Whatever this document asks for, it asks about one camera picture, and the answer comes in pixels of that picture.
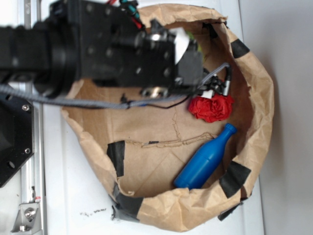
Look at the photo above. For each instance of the metal corner bracket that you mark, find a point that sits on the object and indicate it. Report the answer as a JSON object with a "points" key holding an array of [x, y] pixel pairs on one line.
{"points": [[28, 220]]}

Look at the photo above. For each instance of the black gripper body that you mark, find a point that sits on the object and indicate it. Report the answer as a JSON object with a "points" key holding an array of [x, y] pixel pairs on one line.
{"points": [[128, 57]]}

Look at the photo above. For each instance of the blue plastic bottle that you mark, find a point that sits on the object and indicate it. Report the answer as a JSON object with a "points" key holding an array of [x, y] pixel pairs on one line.
{"points": [[204, 162]]}

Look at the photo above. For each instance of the brown paper bag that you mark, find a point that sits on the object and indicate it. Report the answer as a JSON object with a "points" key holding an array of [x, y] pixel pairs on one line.
{"points": [[137, 153]]}

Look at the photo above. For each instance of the red crumpled paper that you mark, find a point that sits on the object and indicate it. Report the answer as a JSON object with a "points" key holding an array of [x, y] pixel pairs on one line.
{"points": [[217, 108]]}

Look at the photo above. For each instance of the aluminium frame rail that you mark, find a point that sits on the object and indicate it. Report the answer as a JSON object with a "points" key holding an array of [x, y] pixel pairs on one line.
{"points": [[33, 171]]}

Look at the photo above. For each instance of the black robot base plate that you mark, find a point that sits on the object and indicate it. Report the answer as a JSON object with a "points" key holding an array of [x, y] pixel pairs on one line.
{"points": [[16, 135]]}

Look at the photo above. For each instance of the green plush animal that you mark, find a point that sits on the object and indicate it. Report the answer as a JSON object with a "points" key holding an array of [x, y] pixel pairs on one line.
{"points": [[193, 49]]}

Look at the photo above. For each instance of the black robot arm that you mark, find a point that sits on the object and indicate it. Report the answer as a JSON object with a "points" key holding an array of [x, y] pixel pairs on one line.
{"points": [[88, 40]]}

